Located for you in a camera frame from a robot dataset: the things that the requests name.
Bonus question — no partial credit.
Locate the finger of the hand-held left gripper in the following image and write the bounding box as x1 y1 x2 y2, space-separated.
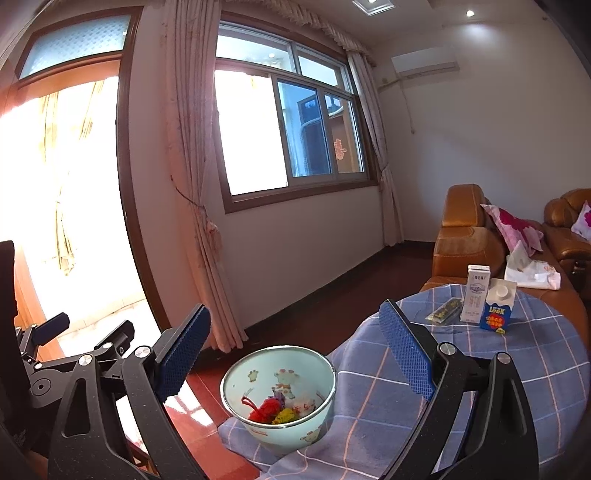
16 312 71 358
34 319 136 374

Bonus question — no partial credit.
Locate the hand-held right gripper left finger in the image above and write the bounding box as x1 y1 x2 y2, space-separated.
46 304 212 480

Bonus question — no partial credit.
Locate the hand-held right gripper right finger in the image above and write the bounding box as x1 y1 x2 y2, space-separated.
378 299 539 480

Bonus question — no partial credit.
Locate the red plastic bag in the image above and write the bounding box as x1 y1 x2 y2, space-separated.
242 396 283 422

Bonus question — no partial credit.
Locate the translucent bag with red print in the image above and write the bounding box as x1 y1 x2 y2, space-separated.
295 392 320 415

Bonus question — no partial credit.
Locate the light blue enamel bowl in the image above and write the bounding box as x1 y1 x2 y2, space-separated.
219 346 337 455

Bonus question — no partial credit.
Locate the green yellow snack packet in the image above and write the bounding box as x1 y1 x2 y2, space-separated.
425 298 464 325

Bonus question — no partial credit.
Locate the white milk carton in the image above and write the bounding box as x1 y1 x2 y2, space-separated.
459 264 490 325

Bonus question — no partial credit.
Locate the blue white drink carton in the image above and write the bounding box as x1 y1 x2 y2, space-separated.
479 279 518 334

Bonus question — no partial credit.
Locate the brown leather chaise sofa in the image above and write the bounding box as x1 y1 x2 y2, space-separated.
418 184 591 324

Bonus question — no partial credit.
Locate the pink tied curtain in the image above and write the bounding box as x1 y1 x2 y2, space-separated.
157 0 250 354
346 51 404 247

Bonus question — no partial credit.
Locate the blue plaid tablecloth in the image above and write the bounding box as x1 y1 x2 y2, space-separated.
218 282 591 480

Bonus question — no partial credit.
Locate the sheer door curtain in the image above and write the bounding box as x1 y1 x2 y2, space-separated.
44 76 116 278

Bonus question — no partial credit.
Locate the white shopping bag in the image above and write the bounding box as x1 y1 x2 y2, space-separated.
504 240 561 291

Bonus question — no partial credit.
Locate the pink floral pillow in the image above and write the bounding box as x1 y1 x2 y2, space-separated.
571 200 591 243
480 203 544 257

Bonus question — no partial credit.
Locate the brown leather couch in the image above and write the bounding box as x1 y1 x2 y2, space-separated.
544 188 591 296

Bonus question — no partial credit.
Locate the sliding glass window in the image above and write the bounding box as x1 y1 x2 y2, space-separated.
213 21 382 214

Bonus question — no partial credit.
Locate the white air conditioner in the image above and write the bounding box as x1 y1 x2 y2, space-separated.
390 46 459 77

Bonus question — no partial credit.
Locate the ruffled curtain valance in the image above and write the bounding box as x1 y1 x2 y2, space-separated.
217 0 376 68

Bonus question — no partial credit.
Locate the square ceiling light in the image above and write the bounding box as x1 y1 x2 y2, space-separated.
352 0 395 17

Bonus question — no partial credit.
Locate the wooden balcony door frame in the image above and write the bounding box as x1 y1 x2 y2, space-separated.
0 7 174 370

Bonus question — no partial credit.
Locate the white air conditioner cord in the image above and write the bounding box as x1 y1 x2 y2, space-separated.
376 76 416 137

